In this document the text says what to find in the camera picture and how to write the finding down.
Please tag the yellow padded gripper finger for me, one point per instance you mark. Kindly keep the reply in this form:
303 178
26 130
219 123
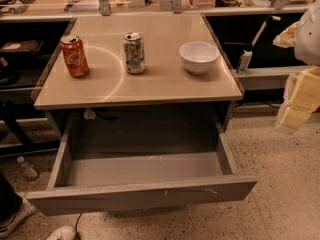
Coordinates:
301 99

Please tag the grey top drawer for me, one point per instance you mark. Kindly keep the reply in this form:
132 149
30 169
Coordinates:
143 159

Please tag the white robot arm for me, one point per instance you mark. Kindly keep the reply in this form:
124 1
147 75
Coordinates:
304 37

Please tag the grey drawer cabinet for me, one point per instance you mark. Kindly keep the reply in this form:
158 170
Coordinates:
108 84

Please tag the white bowl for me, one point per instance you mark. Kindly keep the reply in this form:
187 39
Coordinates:
198 57

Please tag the green white soda can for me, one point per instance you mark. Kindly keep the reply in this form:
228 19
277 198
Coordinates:
133 44

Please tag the red cola can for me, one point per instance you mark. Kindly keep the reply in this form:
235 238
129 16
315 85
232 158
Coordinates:
74 56

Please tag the white sneaker front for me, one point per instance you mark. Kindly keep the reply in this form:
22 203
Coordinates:
63 233

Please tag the white sneaker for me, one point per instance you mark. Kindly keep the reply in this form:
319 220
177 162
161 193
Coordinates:
9 225
63 233

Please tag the clear plastic bottle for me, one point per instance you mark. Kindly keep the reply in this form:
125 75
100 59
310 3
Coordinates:
27 169

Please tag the white sneaker left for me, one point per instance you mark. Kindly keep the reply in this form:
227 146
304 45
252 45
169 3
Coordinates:
9 225

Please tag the dark trouser leg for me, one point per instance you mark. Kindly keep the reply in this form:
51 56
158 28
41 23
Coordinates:
10 201

